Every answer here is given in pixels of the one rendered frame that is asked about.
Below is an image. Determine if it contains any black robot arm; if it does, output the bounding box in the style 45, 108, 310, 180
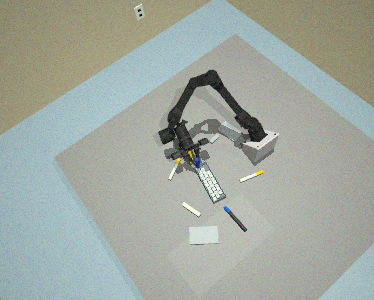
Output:
158, 70, 268, 145

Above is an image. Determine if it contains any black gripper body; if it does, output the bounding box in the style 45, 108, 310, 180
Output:
171, 133, 209, 160

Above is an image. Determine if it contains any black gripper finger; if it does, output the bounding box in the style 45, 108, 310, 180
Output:
182, 154, 196, 166
193, 148, 201, 164

